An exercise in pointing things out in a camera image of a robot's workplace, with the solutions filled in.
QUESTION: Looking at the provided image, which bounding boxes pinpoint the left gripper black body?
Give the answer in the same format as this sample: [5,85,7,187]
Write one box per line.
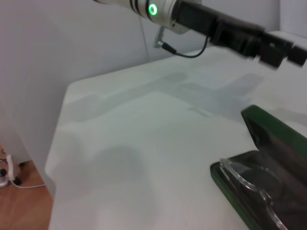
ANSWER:
[174,0,267,59]

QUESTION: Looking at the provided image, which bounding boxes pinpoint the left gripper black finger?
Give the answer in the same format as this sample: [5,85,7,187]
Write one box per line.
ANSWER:
[287,40,307,67]
[257,32,294,70]

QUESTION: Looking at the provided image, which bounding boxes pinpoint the green glasses case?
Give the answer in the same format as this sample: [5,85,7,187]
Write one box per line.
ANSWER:
[210,104,307,230]

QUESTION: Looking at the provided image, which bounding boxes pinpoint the clear white glasses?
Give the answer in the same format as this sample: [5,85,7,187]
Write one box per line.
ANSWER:
[219,157,290,230]

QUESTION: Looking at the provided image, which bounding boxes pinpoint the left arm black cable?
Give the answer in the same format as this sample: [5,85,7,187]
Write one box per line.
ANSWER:
[153,26,210,58]

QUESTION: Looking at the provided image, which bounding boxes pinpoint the white floor cable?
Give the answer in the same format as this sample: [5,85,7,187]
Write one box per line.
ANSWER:
[9,181,47,190]

